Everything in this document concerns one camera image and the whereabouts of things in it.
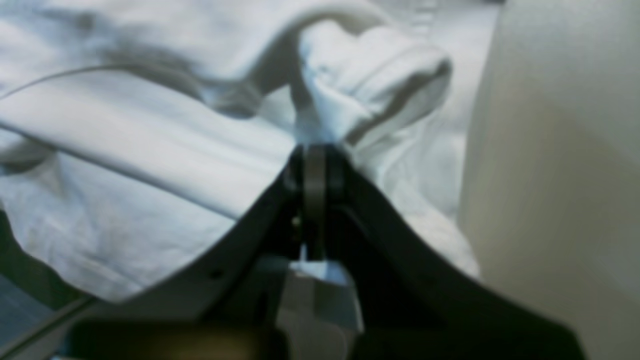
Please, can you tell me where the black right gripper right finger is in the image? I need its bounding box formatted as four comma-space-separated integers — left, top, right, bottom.
315, 145, 585, 360

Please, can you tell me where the white t-shirt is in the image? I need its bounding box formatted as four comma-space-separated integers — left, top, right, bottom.
1, 0, 495, 302

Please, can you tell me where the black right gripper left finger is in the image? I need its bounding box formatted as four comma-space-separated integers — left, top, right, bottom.
65, 145, 316, 360

